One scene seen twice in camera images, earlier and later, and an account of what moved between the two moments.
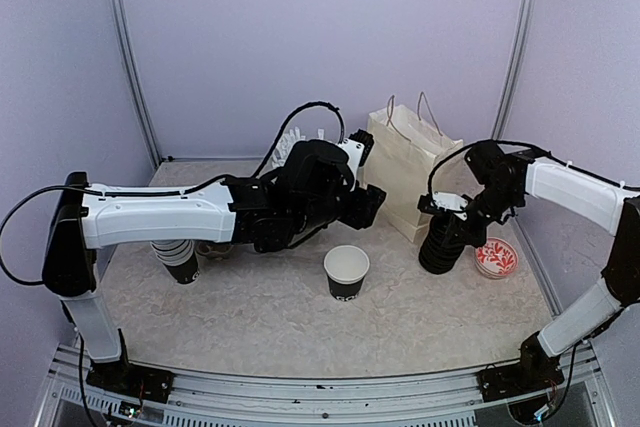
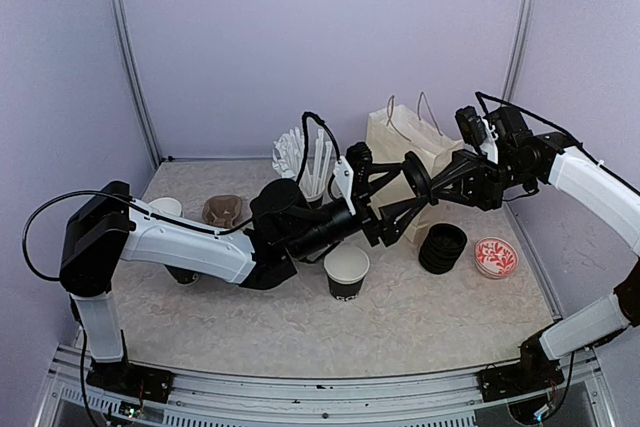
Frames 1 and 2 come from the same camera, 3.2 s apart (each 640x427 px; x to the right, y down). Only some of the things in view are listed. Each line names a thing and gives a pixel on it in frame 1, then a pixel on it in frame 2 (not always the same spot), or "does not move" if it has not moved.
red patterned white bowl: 497,259 does not move
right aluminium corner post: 516,55 does not move
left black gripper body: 362,215 → 369,217
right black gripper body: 478,234 → 492,185
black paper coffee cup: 345,267 does not move
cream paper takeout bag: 408,143 does not move
